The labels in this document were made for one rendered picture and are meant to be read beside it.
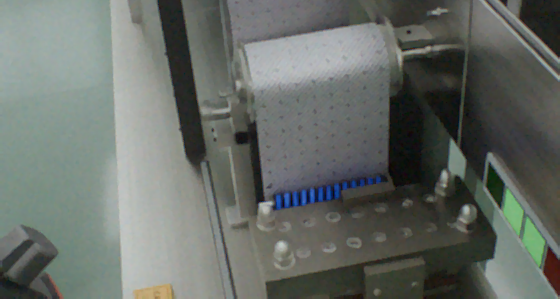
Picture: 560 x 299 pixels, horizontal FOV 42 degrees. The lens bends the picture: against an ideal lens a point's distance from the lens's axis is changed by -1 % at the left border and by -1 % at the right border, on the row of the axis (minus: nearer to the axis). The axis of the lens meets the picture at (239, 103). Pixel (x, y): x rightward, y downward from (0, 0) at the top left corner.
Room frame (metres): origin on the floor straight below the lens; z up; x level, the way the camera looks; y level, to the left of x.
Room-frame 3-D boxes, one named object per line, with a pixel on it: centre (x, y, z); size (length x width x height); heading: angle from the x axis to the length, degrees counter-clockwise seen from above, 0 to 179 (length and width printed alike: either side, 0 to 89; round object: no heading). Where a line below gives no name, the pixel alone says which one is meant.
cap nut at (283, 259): (0.84, -0.04, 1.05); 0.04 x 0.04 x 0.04
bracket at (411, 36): (1.09, -0.32, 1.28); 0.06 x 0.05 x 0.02; 95
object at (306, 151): (1.01, -0.14, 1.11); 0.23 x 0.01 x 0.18; 95
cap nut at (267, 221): (0.93, -0.02, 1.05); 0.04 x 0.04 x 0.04
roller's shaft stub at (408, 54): (1.09, -0.31, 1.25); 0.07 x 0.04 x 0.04; 95
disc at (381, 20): (1.08, -0.27, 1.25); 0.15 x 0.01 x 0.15; 5
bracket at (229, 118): (1.09, 0.02, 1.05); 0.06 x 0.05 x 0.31; 95
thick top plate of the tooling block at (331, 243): (0.90, -0.20, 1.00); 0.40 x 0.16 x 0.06; 95
